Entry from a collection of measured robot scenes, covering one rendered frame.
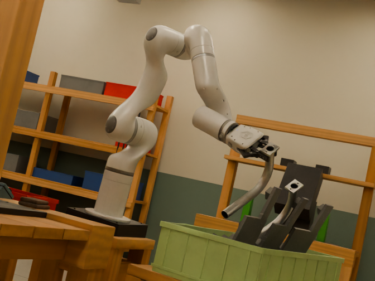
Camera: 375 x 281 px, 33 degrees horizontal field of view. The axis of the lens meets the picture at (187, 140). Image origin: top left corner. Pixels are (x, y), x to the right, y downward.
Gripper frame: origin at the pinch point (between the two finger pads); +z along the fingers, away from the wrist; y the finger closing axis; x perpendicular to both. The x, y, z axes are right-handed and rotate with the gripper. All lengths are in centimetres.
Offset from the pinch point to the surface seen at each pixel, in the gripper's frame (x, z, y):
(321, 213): 31.1, 14.2, 14.6
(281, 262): 19.6, 22.4, -20.8
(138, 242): 50, -40, -29
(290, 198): 20.7, 7.0, 4.7
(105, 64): 323, -493, 293
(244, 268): 14.4, 17.6, -33.2
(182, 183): 405, -317, 253
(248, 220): 10.3, 8.2, -20.3
